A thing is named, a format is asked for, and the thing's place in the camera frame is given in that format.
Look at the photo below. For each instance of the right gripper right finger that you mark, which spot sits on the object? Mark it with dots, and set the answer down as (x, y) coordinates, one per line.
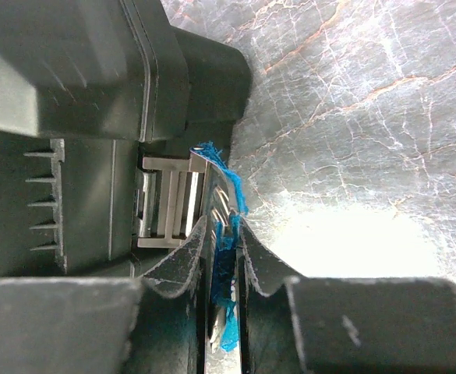
(289, 323)

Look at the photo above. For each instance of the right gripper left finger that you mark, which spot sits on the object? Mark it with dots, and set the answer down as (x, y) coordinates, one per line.
(151, 324)

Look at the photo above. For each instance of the black plastic toolbox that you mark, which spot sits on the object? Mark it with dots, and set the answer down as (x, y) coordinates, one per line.
(112, 124)

